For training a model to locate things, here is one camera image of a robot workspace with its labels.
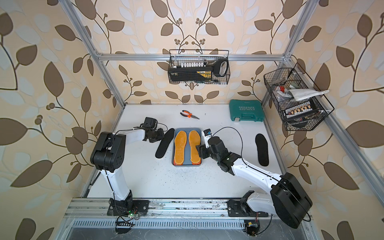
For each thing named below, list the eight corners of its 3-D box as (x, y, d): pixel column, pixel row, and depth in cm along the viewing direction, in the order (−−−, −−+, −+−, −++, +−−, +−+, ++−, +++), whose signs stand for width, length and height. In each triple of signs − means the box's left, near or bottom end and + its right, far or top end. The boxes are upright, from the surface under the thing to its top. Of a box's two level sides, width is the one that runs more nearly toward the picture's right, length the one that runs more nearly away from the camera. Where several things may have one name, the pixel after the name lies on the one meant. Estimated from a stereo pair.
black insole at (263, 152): (260, 165, 91) (261, 164, 89) (254, 135, 105) (255, 133, 104) (271, 166, 90) (272, 165, 89) (264, 135, 105) (265, 134, 103)
